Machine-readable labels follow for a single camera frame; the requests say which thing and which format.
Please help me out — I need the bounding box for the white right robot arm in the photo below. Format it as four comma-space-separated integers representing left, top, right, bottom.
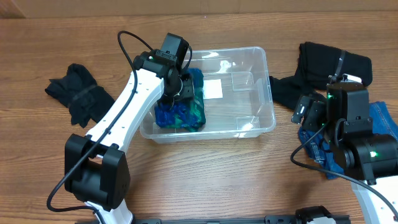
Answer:
292, 82, 397, 223

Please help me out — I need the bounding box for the blue green sequin cloth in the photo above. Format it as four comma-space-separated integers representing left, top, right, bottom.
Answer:
154, 68, 206, 132

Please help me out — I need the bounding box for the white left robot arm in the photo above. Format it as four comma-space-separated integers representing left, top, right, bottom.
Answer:
63, 49, 193, 223

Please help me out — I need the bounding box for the blue denim cloth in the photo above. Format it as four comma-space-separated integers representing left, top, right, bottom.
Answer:
297, 101, 398, 180

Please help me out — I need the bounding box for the clear plastic container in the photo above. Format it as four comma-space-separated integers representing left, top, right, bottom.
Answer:
140, 47, 276, 144

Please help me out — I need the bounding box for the black banded cloth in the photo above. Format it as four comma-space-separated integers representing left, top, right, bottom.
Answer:
294, 42, 373, 90

